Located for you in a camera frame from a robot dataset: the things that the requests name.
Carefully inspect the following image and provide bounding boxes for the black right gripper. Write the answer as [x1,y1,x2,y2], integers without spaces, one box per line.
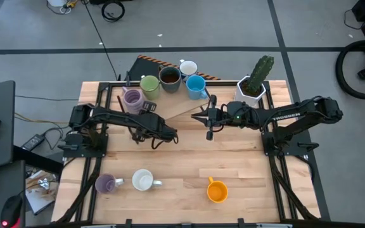
[191,94,231,141]

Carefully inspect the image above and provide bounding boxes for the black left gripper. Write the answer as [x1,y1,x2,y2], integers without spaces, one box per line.
[136,101,177,143]

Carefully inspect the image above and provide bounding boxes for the light blue faceted mug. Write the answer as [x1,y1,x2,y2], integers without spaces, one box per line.
[185,74,208,101]

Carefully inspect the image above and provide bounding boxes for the lilac spiral mug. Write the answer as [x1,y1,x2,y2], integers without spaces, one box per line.
[120,86,146,115]

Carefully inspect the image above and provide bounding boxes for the green ribbed mug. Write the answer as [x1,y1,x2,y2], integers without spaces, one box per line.
[139,75,161,101]

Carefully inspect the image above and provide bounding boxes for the white mug front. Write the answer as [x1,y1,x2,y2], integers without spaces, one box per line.
[131,168,163,192]

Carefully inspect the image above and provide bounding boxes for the yellow mug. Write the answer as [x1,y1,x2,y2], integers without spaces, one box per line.
[206,176,229,204]

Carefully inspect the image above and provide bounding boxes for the purple mug white handle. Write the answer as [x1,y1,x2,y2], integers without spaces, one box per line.
[94,173,125,194]

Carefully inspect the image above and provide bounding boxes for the wooden shelf black metal legs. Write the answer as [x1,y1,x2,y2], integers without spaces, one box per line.
[116,81,214,145]

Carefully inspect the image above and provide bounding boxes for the white hexagonal plant pot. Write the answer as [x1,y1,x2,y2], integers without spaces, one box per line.
[234,75,267,108]

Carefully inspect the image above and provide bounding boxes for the white mug on rack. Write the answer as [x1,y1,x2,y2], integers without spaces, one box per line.
[179,59,199,79]

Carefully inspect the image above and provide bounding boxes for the dark grey mug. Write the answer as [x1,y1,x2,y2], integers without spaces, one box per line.
[158,65,183,94]

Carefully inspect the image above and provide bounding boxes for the black orange striped mat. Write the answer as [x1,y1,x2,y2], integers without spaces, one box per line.
[127,54,221,82]

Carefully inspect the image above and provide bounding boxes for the green cactus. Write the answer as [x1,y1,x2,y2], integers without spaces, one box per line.
[247,54,275,96]

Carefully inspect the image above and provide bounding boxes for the black power brick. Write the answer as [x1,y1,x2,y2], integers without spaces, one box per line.
[20,133,46,152]

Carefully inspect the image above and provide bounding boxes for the orange vacuum cleaner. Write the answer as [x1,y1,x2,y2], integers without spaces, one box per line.
[335,39,365,101]

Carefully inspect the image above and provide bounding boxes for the cardboard box with papers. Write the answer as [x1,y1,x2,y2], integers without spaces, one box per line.
[25,169,60,217]

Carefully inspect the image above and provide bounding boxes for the white bucket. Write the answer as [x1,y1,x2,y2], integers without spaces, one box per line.
[46,0,68,8]

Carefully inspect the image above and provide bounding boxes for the black computer mouse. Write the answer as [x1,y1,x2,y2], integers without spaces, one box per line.
[0,194,23,228]

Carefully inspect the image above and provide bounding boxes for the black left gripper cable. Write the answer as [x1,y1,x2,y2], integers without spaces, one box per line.
[150,134,179,150]

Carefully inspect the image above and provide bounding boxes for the black aluminium table frame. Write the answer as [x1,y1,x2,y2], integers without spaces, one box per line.
[54,80,321,228]

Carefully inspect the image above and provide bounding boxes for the black coiled cable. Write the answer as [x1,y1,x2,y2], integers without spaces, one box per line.
[101,0,126,23]

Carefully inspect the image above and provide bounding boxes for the long black floor cable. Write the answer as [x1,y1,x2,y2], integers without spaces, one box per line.
[81,0,122,82]

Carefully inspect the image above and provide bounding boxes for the grey floor cable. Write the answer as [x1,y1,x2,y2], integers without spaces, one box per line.
[14,94,79,102]

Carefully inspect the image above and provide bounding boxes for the yellow floor cable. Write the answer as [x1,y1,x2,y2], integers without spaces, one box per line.
[13,112,71,125]

